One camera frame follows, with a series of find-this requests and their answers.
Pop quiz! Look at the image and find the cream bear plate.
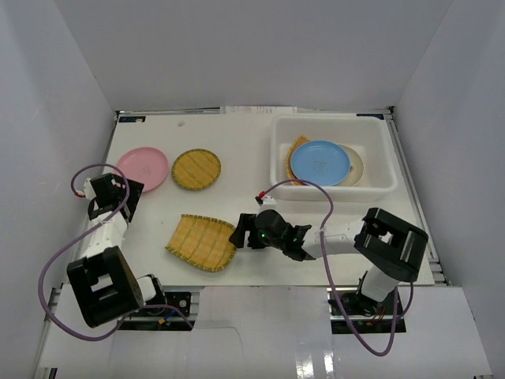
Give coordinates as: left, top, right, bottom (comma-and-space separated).
338, 144, 364, 187

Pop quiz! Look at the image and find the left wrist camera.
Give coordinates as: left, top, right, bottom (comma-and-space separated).
76, 178, 95, 200

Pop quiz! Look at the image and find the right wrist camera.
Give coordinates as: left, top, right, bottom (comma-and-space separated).
255, 191, 277, 208

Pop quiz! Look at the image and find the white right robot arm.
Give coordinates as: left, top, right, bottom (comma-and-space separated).
229, 208, 428, 315

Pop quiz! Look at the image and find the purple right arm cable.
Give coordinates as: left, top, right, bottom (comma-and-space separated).
256, 179, 415, 357

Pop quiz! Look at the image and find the blue label sticker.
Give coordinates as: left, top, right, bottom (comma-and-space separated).
118, 115, 146, 123
356, 113, 384, 120

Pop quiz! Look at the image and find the orange fan-shaped woven plate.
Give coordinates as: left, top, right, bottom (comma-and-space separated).
284, 134, 311, 186

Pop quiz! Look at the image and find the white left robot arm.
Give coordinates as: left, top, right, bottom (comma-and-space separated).
66, 173, 167, 328

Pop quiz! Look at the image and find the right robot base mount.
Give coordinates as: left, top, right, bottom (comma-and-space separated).
327, 287, 394, 335

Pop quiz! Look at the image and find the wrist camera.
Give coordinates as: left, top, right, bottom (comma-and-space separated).
255, 191, 277, 208
76, 178, 95, 200

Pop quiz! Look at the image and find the pink plate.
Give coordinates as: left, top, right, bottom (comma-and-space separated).
115, 147, 170, 193

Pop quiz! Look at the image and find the blue bear plate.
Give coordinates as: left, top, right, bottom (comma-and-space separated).
289, 140, 350, 186

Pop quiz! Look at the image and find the round green-rimmed woven plate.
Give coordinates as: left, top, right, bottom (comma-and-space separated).
170, 148, 222, 191

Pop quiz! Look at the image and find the green-rimmed fan woven plate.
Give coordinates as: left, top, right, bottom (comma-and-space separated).
165, 214, 237, 272

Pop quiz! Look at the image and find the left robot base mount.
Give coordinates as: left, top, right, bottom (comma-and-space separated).
119, 291, 196, 332

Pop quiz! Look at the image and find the printed paper sheet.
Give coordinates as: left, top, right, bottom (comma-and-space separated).
220, 106, 297, 115

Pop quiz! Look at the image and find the white plastic bin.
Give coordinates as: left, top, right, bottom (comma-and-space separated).
270, 114, 398, 202

